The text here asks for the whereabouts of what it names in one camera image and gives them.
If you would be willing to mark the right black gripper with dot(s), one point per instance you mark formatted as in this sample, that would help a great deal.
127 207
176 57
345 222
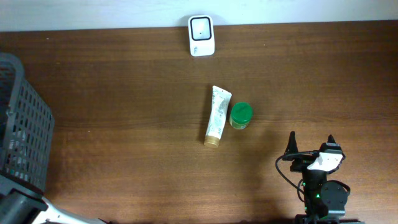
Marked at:
298 163

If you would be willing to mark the green lid jar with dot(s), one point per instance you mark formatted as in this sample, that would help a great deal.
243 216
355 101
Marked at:
241 115

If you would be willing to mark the white tube gold cap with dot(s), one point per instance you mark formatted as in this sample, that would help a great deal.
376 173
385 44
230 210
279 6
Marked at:
219 109

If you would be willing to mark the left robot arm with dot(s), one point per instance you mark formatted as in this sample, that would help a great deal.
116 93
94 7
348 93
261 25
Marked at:
23 203

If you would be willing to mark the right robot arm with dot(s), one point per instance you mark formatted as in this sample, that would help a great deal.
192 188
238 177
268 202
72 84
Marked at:
324 200

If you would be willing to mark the white barcode scanner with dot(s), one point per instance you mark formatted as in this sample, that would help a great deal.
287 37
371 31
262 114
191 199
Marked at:
201 35

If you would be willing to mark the grey plastic mesh basket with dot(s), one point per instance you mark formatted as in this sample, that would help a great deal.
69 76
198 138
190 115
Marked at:
26 127

